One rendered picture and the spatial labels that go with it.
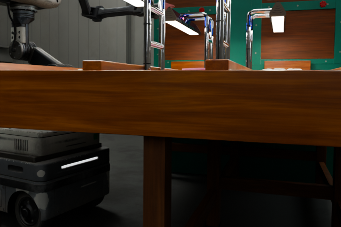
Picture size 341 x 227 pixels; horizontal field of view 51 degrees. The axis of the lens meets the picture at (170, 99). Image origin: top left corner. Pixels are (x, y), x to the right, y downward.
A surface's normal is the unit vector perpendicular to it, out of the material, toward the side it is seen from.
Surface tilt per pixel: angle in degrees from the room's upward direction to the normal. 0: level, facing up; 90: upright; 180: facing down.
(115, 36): 90
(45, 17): 90
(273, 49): 90
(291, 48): 90
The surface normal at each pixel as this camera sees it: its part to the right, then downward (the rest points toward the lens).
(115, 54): -0.48, 0.04
